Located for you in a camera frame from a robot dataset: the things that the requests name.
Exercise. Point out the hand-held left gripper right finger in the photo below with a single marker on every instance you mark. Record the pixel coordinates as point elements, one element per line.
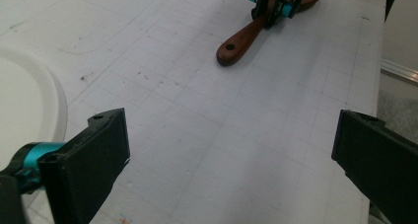
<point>378,161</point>

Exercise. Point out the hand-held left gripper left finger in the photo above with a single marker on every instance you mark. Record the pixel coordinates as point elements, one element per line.
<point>85,164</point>

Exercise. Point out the brown wooden spoon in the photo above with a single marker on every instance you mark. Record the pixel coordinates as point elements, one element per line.
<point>241,41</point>

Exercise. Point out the white hook rack stand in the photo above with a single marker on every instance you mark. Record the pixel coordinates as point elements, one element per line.
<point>23,109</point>

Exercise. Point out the white grid mat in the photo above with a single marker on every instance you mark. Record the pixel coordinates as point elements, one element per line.
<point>210,118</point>

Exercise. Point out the aluminium rail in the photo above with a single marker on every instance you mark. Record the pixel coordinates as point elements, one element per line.
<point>399,72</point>

